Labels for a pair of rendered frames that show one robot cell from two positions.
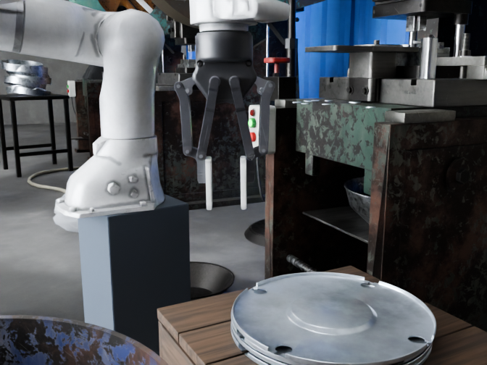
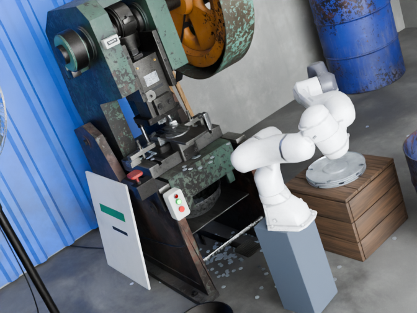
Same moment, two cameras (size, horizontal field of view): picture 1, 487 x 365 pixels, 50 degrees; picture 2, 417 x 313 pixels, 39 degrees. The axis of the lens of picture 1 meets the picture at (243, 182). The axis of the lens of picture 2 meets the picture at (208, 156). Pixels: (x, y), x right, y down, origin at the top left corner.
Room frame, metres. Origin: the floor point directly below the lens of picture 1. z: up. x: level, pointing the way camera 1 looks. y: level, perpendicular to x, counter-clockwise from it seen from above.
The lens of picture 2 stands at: (1.41, 2.42, 1.73)
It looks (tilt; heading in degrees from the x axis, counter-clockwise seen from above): 22 degrees down; 267
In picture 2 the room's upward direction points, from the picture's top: 21 degrees counter-clockwise
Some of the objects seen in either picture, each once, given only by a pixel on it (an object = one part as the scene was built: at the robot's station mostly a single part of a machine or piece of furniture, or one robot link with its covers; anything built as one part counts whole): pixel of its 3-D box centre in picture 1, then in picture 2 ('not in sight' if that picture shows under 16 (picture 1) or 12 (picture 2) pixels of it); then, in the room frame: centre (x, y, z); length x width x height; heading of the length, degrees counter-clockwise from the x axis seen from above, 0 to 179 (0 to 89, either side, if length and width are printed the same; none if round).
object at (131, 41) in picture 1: (131, 75); (269, 159); (1.06, 0.22, 0.71); 0.18 x 0.11 x 0.25; 29
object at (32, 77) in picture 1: (32, 115); not in sight; (3.82, 1.53, 0.40); 0.45 x 0.40 x 0.79; 37
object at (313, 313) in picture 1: (330, 311); (335, 166); (0.71, -0.13, 0.38); 0.29 x 0.29 x 0.01
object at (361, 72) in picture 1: (360, 72); (187, 144); (1.34, -0.29, 0.72); 0.25 x 0.14 x 0.14; 115
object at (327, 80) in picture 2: not in sight; (322, 79); (0.71, 0.07, 0.89); 0.18 x 0.10 x 0.13; 79
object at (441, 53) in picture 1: (414, 56); (166, 133); (1.41, -0.44, 0.76); 0.15 x 0.09 x 0.05; 25
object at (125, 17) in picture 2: not in sight; (126, 38); (1.41, -0.45, 1.27); 0.21 x 0.12 x 0.34; 115
